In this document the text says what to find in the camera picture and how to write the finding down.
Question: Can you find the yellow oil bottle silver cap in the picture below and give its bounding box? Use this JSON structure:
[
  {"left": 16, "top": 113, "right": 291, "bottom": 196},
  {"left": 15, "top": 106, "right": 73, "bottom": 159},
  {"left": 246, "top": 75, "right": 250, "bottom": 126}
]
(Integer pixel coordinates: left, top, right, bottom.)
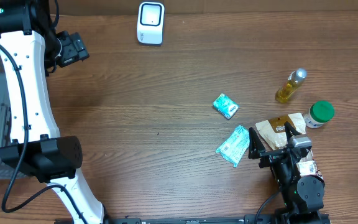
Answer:
[{"left": 275, "top": 68, "right": 308, "bottom": 103}]

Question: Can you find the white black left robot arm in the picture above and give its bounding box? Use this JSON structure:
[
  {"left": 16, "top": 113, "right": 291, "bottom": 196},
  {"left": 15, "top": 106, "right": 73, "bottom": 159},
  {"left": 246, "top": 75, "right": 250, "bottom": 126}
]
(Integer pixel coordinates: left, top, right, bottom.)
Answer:
[{"left": 0, "top": 1, "right": 111, "bottom": 223}]

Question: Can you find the small teal tissue pack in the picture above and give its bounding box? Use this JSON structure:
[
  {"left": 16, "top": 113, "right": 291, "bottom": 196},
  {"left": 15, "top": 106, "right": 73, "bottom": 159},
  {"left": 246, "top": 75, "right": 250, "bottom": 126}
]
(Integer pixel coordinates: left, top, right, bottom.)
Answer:
[{"left": 213, "top": 93, "right": 239, "bottom": 119}]

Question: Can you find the white black barcode scanner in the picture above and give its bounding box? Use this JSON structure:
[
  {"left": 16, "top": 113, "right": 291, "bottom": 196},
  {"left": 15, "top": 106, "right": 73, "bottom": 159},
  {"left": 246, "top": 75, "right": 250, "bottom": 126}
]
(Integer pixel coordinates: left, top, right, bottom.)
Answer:
[{"left": 136, "top": 1, "right": 165, "bottom": 45}]

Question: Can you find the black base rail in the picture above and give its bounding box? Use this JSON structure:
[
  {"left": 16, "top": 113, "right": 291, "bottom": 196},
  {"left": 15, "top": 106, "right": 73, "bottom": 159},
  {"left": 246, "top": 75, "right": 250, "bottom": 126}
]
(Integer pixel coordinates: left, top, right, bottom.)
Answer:
[{"left": 54, "top": 215, "right": 331, "bottom": 224}]

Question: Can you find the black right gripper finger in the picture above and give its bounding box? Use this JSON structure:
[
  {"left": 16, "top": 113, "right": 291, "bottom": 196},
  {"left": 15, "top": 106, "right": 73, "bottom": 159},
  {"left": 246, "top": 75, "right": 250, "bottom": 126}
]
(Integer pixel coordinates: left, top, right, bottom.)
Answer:
[
  {"left": 248, "top": 128, "right": 265, "bottom": 159},
  {"left": 284, "top": 121, "right": 301, "bottom": 139}
]

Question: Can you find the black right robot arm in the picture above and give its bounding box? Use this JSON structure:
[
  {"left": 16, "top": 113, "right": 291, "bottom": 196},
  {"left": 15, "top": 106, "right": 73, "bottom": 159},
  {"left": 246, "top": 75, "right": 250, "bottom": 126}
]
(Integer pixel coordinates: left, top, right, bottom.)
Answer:
[{"left": 244, "top": 122, "right": 331, "bottom": 224}]

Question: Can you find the brown snack package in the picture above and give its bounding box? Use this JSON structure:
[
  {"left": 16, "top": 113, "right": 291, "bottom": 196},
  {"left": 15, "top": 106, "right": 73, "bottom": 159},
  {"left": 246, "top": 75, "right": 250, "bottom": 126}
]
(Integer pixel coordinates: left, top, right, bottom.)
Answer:
[{"left": 255, "top": 113, "right": 323, "bottom": 179}]

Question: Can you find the green lid jar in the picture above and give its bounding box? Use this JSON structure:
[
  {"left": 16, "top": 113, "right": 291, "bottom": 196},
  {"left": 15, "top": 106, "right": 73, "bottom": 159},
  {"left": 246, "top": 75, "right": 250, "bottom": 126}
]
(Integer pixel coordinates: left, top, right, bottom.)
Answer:
[{"left": 303, "top": 101, "right": 335, "bottom": 129}]

